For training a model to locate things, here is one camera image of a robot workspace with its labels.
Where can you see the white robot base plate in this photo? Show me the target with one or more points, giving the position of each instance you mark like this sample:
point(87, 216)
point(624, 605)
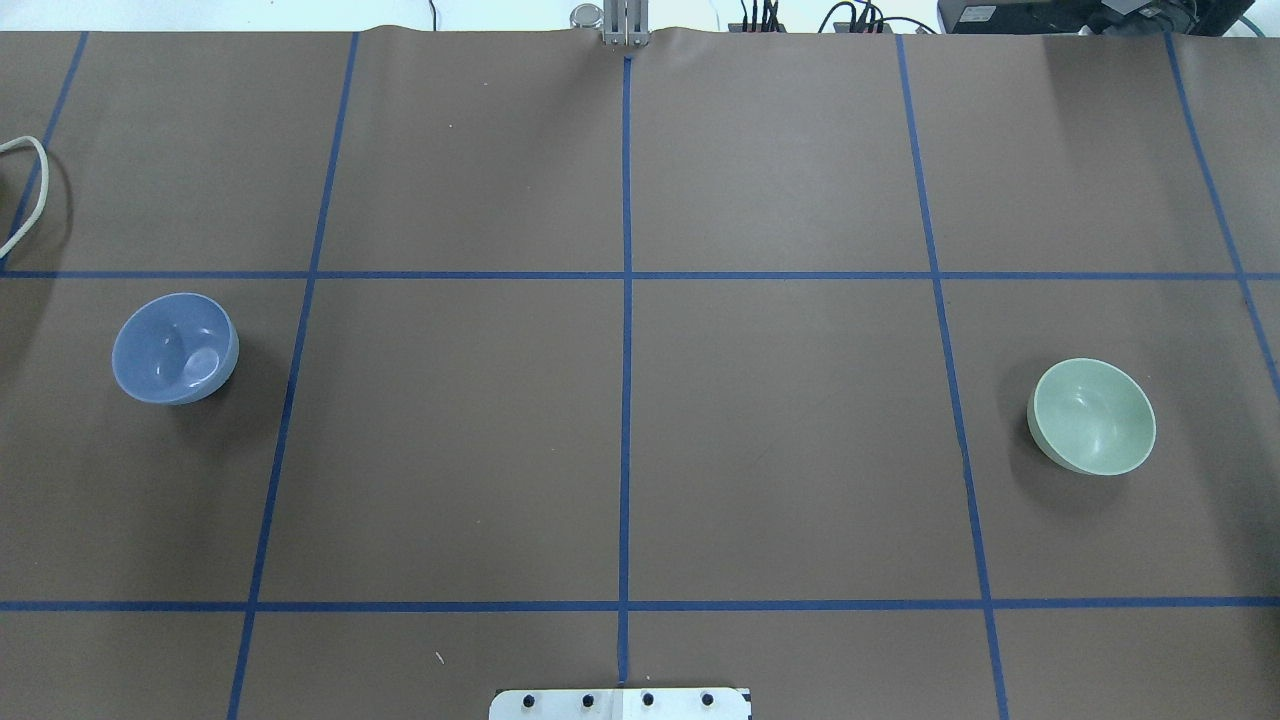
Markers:
point(623, 703)

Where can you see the green bowl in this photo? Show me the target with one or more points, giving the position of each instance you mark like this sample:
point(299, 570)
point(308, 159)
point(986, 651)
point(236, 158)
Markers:
point(1090, 417)

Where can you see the black device top right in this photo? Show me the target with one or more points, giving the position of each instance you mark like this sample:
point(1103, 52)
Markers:
point(1114, 18)

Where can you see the blue bowl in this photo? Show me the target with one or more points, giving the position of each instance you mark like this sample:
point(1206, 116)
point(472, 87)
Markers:
point(175, 350)

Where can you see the aluminium frame post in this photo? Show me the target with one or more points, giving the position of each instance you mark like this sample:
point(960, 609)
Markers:
point(625, 23)

